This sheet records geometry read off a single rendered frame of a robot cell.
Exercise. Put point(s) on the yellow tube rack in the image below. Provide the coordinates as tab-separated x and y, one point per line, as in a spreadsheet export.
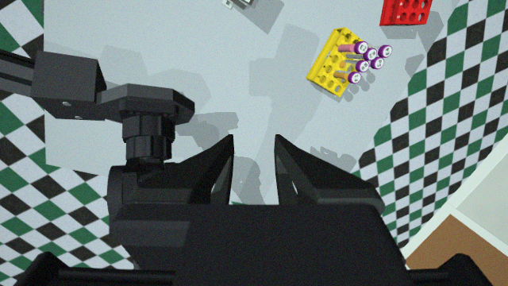
328	55

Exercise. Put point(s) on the red tube rack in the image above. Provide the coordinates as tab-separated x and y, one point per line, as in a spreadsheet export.
410	9

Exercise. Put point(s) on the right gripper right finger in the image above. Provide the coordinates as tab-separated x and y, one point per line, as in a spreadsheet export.
317	181

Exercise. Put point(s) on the test tube with pink liquid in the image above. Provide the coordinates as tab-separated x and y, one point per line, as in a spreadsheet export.
359	48

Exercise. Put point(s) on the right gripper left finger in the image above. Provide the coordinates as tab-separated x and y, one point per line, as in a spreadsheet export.
192	180

